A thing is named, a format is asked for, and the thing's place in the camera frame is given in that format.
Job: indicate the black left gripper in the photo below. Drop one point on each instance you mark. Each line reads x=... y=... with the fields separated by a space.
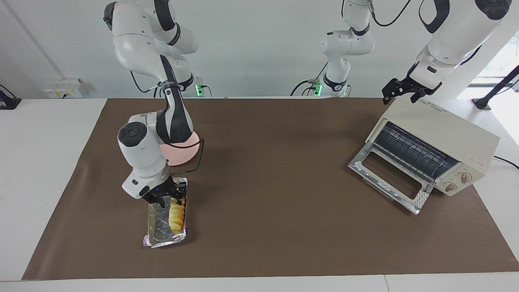
x=413 y=87

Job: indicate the bright window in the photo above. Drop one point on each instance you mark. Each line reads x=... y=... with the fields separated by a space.
x=502 y=61

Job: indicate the sliced golden bread loaf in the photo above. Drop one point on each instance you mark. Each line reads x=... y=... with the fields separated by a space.
x=177 y=217

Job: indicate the aluminium foil tray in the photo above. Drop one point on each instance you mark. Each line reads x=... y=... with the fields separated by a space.
x=160 y=227

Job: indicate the black table clamp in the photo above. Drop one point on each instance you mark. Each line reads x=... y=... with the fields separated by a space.
x=8 y=103

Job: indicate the cream oven knob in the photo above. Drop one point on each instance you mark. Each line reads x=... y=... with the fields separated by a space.
x=450 y=187
x=464 y=177

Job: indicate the metal oven rack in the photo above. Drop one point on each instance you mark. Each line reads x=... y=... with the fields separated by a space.
x=413 y=152

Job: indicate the pink round plate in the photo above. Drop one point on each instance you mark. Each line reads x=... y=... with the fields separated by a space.
x=182 y=156

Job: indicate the white wall power socket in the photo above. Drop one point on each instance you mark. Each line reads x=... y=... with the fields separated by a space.
x=61 y=89

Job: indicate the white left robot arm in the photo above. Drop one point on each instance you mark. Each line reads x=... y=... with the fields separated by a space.
x=454 y=36

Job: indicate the silver glass oven door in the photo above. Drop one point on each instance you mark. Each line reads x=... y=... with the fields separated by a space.
x=385 y=185

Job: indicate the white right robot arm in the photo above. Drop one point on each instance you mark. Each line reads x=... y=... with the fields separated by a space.
x=142 y=154

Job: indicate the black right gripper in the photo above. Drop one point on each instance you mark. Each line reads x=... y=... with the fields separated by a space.
x=160 y=192

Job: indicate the black camera stand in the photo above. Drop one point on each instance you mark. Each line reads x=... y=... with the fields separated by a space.
x=481 y=103

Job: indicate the brown table mat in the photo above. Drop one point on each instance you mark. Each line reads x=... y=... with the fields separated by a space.
x=284 y=227

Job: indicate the cream toaster oven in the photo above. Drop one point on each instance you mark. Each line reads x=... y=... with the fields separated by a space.
x=446 y=129

